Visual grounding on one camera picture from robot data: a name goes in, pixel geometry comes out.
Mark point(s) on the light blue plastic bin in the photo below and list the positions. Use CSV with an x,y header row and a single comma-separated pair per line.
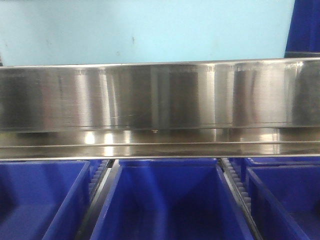
x,y
60,32

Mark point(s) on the blue bin lower middle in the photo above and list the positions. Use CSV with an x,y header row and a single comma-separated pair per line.
x,y
170,199

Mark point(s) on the stainless steel shelf beam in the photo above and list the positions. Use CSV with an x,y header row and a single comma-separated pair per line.
x,y
241,108

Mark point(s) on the dark blue bin upper shelf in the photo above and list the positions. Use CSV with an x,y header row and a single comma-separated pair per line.
x,y
304,33

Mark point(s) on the blue bin rear right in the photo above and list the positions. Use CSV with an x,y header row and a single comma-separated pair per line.
x,y
240,164

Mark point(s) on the grey roller track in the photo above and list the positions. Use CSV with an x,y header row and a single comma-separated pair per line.
x,y
240,194

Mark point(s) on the blue bin lower left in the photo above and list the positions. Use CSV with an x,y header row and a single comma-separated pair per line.
x,y
43,200

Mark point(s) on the blue bin lower right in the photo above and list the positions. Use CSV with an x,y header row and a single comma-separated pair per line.
x,y
285,201

